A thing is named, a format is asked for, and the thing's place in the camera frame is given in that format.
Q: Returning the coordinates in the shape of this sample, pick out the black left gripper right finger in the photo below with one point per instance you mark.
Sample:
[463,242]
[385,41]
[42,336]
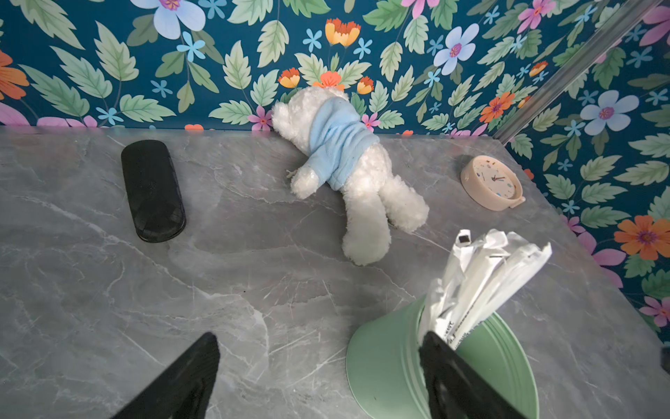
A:
[455,389]

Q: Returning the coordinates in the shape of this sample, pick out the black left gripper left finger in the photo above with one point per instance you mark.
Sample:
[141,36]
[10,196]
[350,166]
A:
[184,389]

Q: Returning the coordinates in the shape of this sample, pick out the green metal straw cup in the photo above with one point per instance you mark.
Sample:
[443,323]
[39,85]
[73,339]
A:
[393,374]

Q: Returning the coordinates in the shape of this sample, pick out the bundle of wrapped straws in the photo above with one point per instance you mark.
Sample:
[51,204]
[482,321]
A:
[481,274]

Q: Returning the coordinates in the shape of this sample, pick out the black glasses case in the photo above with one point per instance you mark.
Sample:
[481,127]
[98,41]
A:
[153,192]

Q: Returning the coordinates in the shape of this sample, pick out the beige round alarm clock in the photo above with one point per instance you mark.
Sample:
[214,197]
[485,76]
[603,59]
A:
[492,184]

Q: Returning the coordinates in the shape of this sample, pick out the white teddy bear blue shirt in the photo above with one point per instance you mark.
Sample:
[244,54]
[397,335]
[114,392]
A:
[343,153]

